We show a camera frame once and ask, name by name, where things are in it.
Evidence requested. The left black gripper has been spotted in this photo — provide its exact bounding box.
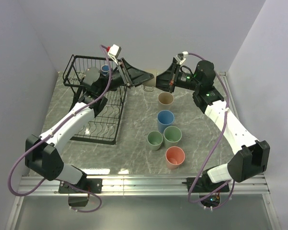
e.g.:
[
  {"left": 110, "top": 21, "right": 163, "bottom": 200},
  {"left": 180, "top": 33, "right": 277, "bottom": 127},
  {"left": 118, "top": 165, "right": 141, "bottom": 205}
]
[{"left": 98, "top": 58, "right": 154, "bottom": 95}]

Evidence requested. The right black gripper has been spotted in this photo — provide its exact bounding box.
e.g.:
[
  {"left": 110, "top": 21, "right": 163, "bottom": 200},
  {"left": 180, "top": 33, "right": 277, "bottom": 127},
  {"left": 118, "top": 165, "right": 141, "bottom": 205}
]
[{"left": 148, "top": 63, "right": 201, "bottom": 94}]

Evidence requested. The olive ceramic mug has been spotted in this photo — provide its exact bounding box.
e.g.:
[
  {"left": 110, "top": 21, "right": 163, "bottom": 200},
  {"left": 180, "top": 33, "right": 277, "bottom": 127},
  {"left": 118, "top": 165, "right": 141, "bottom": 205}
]
[{"left": 143, "top": 69, "right": 157, "bottom": 92}]

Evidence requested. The dark blue glazed mug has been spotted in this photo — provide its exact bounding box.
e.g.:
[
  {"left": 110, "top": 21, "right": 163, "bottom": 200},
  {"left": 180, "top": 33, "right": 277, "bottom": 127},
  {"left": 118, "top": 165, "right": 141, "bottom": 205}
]
[{"left": 100, "top": 64, "right": 110, "bottom": 76}]

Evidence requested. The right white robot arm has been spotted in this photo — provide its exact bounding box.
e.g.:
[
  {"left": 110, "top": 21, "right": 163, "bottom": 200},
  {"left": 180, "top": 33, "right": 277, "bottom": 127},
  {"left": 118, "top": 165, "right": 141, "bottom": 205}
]
[{"left": 156, "top": 60, "right": 270, "bottom": 191}]

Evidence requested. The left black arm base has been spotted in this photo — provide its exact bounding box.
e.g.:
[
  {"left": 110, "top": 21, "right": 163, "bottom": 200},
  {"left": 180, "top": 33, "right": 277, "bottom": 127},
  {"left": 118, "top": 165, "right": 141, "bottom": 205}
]
[{"left": 58, "top": 178, "right": 103, "bottom": 194}]

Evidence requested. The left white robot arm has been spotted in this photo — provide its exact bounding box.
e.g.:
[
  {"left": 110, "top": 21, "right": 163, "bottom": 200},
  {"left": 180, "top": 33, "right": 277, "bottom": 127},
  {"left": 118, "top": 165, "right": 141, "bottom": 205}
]
[{"left": 24, "top": 58, "right": 154, "bottom": 193}]

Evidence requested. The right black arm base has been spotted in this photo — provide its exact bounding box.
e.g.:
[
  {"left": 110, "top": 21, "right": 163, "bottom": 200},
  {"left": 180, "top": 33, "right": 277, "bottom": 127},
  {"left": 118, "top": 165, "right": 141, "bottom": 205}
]
[{"left": 185, "top": 177, "right": 209, "bottom": 193}]

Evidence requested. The beige plastic cup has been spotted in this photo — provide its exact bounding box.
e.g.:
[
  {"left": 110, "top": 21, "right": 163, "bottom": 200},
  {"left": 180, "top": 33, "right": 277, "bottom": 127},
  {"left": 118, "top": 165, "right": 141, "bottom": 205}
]
[{"left": 158, "top": 92, "right": 174, "bottom": 111}]

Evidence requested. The blue plastic cup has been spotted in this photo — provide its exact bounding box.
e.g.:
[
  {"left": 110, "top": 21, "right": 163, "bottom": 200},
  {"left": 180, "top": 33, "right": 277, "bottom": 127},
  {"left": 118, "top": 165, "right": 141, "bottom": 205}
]
[{"left": 157, "top": 110, "right": 175, "bottom": 134}]

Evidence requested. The large green plastic cup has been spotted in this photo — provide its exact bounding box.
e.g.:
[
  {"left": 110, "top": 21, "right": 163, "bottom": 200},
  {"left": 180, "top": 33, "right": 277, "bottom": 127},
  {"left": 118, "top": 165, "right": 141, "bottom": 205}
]
[{"left": 163, "top": 126, "right": 182, "bottom": 149}]

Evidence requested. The small green plastic cup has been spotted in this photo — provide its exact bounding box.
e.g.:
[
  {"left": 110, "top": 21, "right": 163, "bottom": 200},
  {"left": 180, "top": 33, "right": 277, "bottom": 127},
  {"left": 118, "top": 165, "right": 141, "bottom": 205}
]
[{"left": 147, "top": 131, "right": 163, "bottom": 151}]

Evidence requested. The pink plastic cup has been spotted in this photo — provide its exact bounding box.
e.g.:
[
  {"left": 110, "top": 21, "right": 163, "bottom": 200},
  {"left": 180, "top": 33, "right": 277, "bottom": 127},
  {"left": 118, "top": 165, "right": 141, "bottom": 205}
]
[{"left": 165, "top": 146, "right": 185, "bottom": 170}]

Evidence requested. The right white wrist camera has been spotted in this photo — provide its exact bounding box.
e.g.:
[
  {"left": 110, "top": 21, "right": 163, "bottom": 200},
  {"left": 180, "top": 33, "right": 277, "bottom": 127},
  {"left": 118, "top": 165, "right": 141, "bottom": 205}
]
[{"left": 174, "top": 51, "right": 189, "bottom": 65}]

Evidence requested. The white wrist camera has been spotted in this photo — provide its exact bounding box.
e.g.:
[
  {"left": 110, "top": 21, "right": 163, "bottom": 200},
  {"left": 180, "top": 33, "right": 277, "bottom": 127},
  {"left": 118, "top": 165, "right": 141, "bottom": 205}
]
[
  {"left": 174, "top": 51, "right": 189, "bottom": 65},
  {"left": 107, "top": 44, "right": 121, "bottom": 62}
]

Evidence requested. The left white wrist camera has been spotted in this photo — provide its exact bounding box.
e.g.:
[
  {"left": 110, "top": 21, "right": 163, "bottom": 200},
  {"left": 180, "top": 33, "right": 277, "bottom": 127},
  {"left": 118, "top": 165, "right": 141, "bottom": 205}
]
[{"left": 107, "top": 44, "right": 121, "bottom": 62}]

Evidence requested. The black wire dish rack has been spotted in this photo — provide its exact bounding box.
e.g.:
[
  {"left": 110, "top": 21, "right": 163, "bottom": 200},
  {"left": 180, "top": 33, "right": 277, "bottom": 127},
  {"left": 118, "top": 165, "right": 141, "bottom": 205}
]
[{"left": 63, "top": 55, "right": 127, "bottom": 145}]

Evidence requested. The aluminium mounting rail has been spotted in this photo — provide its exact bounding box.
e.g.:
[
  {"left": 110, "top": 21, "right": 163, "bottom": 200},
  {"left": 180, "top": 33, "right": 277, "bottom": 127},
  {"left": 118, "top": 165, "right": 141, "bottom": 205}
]
[{"left": 18, "top": 174, "right": 270, "bottom": 196}]

